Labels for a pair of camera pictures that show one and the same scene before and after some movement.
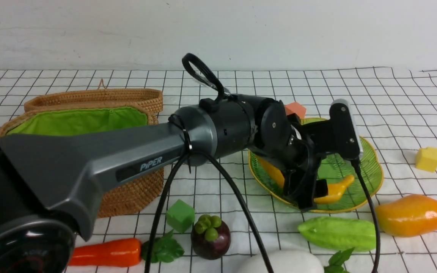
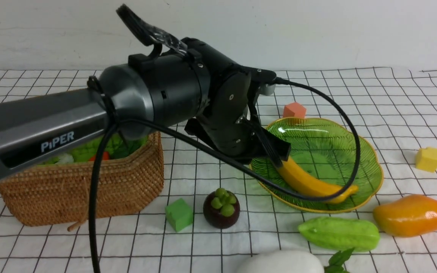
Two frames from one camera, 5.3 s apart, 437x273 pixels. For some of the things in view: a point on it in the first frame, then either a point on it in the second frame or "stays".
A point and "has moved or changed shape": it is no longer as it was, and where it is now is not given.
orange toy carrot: x=124 y=252 has moved or changed shape
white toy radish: x=298 y=261 stays
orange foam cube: x=295 y=107 stays
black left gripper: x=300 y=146 -> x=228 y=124
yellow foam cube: x=428 y=159 stays
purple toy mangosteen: x=210 y=238 -> x=221 y=208
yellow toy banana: x=271 y=168 has moved or changed shape
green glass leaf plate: x=268 y=176 stays
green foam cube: x=180 y=215 stays
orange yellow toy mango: x=409 y=214 stays
